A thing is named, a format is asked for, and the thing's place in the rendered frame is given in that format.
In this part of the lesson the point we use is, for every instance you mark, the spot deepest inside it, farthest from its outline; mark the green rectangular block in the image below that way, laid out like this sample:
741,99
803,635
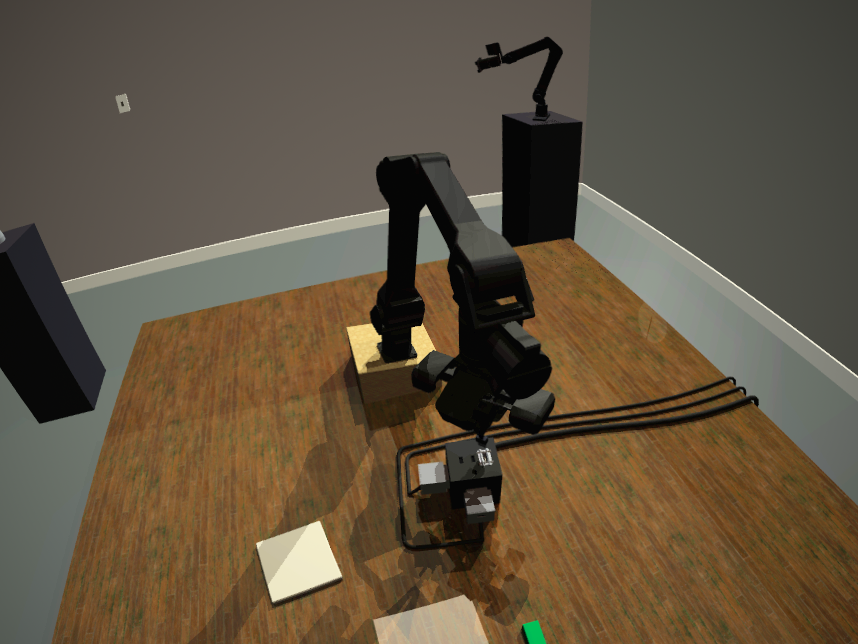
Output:
533,633

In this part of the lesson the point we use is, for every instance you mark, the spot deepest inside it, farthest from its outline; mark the cream flat square panel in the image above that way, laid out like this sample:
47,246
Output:
297,562

